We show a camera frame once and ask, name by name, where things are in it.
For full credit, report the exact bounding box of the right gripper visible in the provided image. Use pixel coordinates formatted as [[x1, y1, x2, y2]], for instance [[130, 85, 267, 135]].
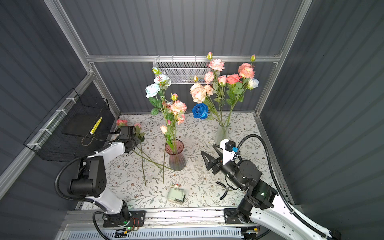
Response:
[[201, 142, 245, 191]]

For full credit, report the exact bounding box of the clear frosted glass vase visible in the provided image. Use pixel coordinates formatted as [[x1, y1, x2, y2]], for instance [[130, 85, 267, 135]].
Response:
[[215, 123, 231, 145]]

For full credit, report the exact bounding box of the dark red glass vase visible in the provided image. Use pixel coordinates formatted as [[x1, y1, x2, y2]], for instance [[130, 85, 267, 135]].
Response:
[[165, 140, 187, 171]]

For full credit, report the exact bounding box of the pink tulip bud stem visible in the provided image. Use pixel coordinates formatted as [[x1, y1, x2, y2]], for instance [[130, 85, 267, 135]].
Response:
[[161, 125, 175, 151]]

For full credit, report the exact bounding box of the small pink rose spray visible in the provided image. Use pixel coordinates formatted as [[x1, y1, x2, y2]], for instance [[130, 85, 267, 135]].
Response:
[[166, 94, 187, 150]]

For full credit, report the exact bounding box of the mint white peony spray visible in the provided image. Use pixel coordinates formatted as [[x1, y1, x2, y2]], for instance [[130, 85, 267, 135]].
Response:
[[145, 66, 178, 151]]

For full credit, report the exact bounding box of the cream rose stem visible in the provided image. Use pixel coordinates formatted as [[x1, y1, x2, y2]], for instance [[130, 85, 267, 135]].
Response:
[[190, 83, 207, 104]]

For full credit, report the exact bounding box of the cream white flower spray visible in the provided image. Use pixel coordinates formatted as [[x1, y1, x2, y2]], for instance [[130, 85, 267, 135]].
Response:
[[190, 71, 224, 125]]

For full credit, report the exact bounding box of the coral red rose stem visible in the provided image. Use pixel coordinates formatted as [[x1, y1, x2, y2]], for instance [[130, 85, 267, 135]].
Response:
[[221, 74, 245, 124]]

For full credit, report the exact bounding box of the pink rose stem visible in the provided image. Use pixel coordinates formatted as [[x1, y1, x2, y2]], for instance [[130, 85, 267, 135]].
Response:
[[218, 76, 227, 87]]

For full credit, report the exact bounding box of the orange pink peony spray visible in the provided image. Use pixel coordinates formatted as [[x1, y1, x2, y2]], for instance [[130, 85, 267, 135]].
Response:
[[224, 53, 257, 127]]

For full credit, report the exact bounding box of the white blue rose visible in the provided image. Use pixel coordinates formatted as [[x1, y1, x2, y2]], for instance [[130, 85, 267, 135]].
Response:
[[247, 78, 259, 90]]

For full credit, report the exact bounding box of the pink peony flower spray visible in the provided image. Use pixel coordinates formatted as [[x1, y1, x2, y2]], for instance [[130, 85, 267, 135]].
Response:
[[204, 52, 227, 126]]

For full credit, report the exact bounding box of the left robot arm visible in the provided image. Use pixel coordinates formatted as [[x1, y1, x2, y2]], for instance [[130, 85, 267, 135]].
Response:
[[69, 137, 141, 226]]

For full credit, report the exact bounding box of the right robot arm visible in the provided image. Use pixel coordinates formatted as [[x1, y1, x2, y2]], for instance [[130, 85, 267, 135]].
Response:
[[201, 145, 342, 240]]

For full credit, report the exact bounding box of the flower bunch on table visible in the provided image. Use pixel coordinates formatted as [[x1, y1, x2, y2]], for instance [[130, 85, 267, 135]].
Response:
[[116, 120, 170, 186]]

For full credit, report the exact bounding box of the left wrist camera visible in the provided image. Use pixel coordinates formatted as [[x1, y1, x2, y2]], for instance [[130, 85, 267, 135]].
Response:
[[120, 126, 136, 140]]

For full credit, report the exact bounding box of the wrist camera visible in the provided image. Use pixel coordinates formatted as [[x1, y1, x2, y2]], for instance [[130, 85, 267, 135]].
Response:
[[120, 126, 136, 140], [220, 139, 241, 165]]

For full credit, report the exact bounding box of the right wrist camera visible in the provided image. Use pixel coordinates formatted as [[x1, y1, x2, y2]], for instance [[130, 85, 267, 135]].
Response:
[[220, 139, 241, 165]]

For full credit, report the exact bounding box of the black wire wall basket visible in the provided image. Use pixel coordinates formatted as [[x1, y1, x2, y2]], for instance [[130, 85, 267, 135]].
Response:
[[24, 89, 115, 162]]

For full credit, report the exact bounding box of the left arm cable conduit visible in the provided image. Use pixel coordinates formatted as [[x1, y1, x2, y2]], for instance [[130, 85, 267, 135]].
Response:
[[54, 131, 127, 240]]

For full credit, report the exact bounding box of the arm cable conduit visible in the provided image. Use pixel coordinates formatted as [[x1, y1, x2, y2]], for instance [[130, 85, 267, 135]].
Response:
[[236, 134, 334, 240], [54, 131, 127, 240]]

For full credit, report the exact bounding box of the white wire wall basket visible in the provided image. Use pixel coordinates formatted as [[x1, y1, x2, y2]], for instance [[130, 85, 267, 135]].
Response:
[[153, 59, 211, 85]]

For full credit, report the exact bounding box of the aluminium front rail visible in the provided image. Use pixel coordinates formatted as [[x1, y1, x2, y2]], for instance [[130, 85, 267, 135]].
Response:
[[59, 205, 307, 232]]

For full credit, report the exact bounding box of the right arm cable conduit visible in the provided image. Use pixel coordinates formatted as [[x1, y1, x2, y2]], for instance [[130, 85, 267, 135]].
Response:
[[236, 134, 334, 240]]

